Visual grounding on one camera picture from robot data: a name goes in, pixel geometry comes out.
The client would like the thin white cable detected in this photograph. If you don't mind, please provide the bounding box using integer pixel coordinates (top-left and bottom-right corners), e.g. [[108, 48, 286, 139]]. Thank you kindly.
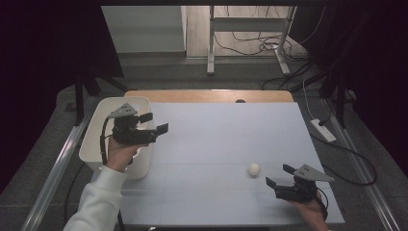
[[302, 79, 318, 122]]

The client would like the white plastic bin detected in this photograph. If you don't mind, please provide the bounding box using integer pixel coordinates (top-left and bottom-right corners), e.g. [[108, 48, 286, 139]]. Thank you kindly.
[[78, 96, 157, 181]]

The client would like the white metal stand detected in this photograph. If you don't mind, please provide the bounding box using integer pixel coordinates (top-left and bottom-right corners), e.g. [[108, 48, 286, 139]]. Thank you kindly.
[[206, 5, 298, 77]]

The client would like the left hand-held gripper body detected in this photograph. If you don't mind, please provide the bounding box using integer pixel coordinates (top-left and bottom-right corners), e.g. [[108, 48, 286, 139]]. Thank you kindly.
[[107, 102, 159, 146]]

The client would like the white cabinet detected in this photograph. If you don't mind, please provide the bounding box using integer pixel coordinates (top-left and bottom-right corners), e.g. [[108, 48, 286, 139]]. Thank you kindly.
[[101, 5, 188, 54]]

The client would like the black power cable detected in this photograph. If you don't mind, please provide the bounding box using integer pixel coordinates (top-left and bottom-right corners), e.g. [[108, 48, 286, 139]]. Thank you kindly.
[[309, 105, 378, 187]]

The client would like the tangle of floor cables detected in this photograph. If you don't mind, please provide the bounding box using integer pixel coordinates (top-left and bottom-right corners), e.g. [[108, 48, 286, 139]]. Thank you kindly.
[[214, 6, 310, 63]]

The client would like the aluminium rail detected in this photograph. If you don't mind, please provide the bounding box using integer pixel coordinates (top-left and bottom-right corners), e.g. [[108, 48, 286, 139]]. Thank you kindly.
[[321, 99, 402, 231], [20, 95, 101, 231]]

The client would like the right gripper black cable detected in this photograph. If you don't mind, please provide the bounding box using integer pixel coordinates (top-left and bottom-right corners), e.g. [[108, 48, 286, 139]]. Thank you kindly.
[[316, 187, 330, 223]]

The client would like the person's right hand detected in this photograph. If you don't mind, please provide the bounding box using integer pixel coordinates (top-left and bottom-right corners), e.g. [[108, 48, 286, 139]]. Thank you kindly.
[[288, 192, 330, 231]]

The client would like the black tripod stand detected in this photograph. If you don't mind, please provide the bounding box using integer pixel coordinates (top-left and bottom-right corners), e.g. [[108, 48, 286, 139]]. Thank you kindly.
[[297, 62, 358, 130], [72, 65, 130, 127]]

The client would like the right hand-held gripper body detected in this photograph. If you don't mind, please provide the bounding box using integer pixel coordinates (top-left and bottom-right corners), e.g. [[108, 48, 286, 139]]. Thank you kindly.
[[274, 164, 336, 204]]

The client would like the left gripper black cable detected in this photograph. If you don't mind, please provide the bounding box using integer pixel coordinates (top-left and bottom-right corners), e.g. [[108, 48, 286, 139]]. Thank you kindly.
[[99, 115, 114, 167]]

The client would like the pale blue table mat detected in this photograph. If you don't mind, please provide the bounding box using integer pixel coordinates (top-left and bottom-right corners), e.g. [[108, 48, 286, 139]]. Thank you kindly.
[[118, 101, 346, 226]]

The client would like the black floor cable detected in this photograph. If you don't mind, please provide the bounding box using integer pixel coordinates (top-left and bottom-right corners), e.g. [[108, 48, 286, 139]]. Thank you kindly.
[[64, 163, 89, 225]]

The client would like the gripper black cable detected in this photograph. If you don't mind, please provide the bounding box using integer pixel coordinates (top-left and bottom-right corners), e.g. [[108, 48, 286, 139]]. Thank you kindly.
[[316, 187, 330, 223], [99, 115, 114, 167]]

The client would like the white power strip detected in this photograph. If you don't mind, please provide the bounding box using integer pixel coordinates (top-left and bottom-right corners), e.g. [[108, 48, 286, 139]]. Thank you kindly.
[[309, 118, 338, 143]]

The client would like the person's left hand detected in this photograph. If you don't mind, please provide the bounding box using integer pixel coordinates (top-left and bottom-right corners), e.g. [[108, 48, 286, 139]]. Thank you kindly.
[[105, 135, 142, 174]]

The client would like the wooden table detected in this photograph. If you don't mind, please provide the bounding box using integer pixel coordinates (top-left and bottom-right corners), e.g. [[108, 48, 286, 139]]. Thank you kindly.
[[124, 90, 295, 104]]

